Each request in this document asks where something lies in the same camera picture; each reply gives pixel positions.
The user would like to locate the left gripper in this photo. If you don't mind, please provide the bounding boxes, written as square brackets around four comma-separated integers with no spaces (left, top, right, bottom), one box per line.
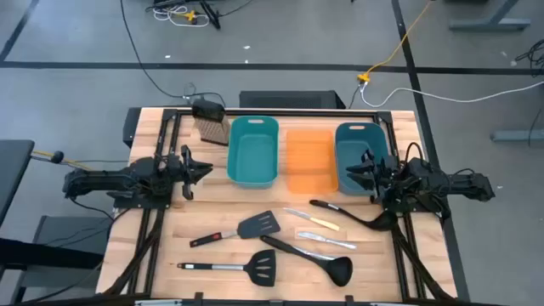
[167,144,213,201]

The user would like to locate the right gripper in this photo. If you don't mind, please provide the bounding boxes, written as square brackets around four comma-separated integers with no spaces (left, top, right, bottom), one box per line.
[346,149,400,204]

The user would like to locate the black ladle white-labelled handle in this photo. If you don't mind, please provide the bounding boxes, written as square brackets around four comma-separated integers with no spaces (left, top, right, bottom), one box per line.
[309,199,400,233]

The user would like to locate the knife with cream handle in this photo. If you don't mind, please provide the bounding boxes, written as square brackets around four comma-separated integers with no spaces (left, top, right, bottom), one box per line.
[283,207,341,232]

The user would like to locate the silver butter knife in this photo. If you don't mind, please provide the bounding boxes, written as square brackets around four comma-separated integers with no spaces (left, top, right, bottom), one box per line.
[292,245,337,261]
[297,230,358,251]

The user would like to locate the black spatula red-marked handle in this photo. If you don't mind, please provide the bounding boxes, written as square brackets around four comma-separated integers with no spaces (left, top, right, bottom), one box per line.
[189,210,282,249]

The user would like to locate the black ladle plain handle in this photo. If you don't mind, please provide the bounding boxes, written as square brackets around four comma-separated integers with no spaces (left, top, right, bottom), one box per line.
[259,235,354,287]

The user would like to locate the black spatula steel handle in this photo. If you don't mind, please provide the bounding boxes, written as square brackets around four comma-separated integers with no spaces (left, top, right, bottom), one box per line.
[177,248,277,287]

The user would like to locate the dark blue plastic bin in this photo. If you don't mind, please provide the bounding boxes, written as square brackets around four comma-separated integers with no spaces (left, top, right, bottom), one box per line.
[334,122,390,197]

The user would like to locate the teal green plastic bin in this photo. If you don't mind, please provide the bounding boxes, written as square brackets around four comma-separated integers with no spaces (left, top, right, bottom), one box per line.
[226,115,281,190]

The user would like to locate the orange translucent plastic tray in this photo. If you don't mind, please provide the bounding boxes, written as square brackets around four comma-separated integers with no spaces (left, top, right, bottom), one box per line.
[285,128,340,195]

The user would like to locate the black mesh computer case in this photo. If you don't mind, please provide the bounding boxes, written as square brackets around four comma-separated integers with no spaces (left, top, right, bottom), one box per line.
[239,89,347,111]

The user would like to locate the grey desk foot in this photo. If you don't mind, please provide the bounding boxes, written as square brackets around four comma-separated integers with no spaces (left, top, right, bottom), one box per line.
[449,0,531,31]
[490,129,544,143]

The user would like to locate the black beam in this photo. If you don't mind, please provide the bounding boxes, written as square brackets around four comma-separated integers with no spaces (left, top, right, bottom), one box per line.
[0,237,105,271]

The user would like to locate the black desk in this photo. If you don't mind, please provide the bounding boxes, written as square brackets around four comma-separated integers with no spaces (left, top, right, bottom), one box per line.
[0,139,36,227]

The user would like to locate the metal box grater black handle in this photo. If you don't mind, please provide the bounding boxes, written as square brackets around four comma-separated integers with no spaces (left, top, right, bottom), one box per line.
[190,99,232,147]

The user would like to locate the black floor cable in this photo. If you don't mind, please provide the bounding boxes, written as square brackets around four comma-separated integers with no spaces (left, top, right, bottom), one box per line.
[119,0,226,107]

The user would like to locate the black table corner bracket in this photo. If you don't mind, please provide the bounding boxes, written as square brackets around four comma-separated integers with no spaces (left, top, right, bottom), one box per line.
[122,106,143,149]

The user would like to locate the yellow extension cable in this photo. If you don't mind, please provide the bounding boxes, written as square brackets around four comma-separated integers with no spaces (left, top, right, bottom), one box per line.
[355,0,435,83]

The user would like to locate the white floor cable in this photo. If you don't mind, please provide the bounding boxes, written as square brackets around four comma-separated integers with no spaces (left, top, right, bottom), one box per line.
[360,80,544,109]

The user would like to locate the yellow cord with black knob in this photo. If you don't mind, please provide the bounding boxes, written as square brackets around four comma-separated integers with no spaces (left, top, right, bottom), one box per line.
[31,149,103,171]

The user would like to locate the white coiled cable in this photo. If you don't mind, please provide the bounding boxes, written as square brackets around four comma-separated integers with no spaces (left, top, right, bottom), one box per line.
[152,4,211,28]

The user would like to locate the black cable bundle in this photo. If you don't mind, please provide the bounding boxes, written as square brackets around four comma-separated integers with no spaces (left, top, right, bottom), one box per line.
[513,38,544,78]

